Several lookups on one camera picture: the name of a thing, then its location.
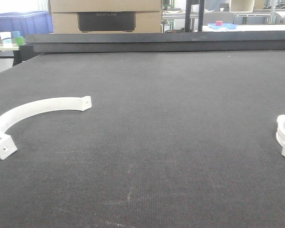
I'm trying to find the large white curved pipe clamp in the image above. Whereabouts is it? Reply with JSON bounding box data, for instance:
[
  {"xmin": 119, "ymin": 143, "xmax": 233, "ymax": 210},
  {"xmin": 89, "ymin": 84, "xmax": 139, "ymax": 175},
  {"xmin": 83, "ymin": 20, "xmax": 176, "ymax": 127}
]
[{"xmin": 0, "ymin": 96, "xmax": 92, "ymax": 160}]

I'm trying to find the pink cube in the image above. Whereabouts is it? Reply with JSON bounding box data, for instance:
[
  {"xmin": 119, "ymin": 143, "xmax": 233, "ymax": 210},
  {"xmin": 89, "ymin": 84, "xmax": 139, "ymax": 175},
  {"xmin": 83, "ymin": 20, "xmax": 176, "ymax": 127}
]
[{"xmin": 215, "ymin": 20, "xmax": 223, "ymax": 26}]

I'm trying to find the blue tray with pink cube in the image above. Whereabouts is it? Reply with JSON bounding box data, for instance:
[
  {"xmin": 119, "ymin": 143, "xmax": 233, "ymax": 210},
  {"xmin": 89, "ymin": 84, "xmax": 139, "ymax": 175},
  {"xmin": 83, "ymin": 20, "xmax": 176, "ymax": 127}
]
[{"xmin": 208, "ymin": 23, "xmax": 237, "ymax": 30}]

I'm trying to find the cardboard box with black print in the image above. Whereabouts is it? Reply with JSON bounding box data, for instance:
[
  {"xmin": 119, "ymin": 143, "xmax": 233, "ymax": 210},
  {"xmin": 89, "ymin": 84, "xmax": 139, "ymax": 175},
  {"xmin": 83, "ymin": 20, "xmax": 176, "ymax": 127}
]
[{"xmin": 49, "ymin": 0, "xmax": 162, "ymax": 34}]

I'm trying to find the blue plastic crate far left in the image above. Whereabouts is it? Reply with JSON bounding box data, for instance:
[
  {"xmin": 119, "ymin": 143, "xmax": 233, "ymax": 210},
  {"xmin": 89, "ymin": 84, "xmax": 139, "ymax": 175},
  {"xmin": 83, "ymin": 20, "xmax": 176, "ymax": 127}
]
[{"xmin": 0, "ymin": 11, "xmax": 54, "ymax": 37}]

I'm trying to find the white paper cup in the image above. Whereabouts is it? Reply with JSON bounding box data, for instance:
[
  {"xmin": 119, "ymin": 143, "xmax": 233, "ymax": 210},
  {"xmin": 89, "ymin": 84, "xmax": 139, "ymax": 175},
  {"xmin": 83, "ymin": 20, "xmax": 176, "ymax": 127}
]
[{"xmin": 0, "ymin": 31, "xmax": 13, "ymax": 47}]

